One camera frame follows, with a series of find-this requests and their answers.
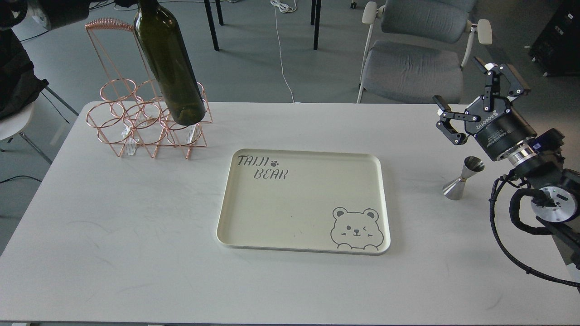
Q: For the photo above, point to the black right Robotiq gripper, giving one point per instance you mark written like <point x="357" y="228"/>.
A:
<point x="500" y="127"/>

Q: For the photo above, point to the silver steel jigger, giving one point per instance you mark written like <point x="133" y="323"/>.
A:
<point x="454" y="190"/>

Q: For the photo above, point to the dark green wine bottle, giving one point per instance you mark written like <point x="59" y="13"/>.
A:
<point x="160" y="38"/>

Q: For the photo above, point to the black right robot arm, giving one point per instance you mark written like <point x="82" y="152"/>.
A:
<point x="552" y="198"/>

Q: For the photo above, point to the grey office chair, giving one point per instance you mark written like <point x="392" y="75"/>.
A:
<point x="414" y="74"/>

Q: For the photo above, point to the black cabinet on casters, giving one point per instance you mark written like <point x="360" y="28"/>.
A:
<point x="557" y="48"/>

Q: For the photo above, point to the cream bear serving tray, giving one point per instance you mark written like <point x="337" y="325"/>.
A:
<point x="305" y="200"/>

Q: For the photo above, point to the white chair with black garment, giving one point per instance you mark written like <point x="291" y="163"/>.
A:
<point x="20" y="89"/>

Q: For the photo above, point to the copper wire bottle rack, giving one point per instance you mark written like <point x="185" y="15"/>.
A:
<point x="132" y="114"/>

